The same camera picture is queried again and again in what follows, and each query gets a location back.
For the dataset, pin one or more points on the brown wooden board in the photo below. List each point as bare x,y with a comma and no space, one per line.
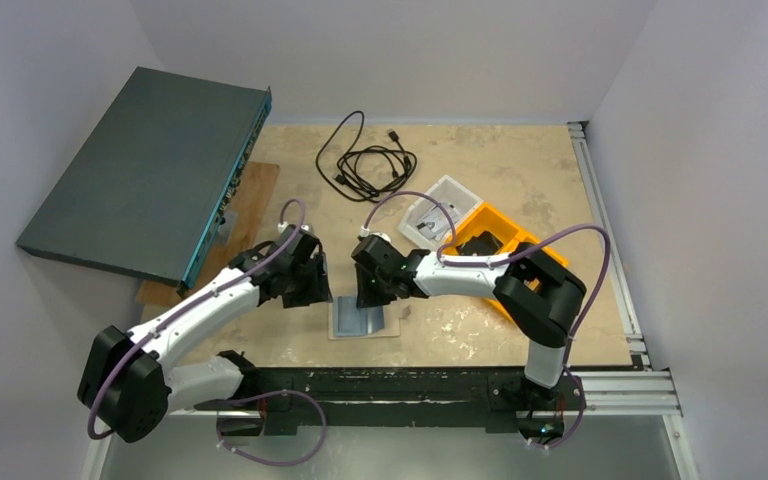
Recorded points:
244,215

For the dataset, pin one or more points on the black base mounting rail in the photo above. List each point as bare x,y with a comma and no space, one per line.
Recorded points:
279,400

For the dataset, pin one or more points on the black part in orange bin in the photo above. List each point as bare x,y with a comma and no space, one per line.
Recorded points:
483,244

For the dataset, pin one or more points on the white plastic bin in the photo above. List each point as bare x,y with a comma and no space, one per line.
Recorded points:
445,190

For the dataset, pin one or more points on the papers in white bin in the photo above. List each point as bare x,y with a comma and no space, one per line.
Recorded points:
433,224

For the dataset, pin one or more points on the orange plastic bin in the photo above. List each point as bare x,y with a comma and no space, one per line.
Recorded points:
492,259

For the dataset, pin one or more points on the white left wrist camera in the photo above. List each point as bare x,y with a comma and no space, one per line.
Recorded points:
288,230

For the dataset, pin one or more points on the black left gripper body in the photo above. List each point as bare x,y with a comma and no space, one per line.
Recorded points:
314,285

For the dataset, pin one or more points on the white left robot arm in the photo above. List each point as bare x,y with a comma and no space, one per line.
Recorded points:
132,379

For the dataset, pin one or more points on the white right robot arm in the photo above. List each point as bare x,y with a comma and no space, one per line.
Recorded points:
548,349

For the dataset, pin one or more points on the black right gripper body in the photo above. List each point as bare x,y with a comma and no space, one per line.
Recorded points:
370,289

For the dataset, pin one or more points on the dark grey network switch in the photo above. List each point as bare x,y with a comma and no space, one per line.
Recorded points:
146,193

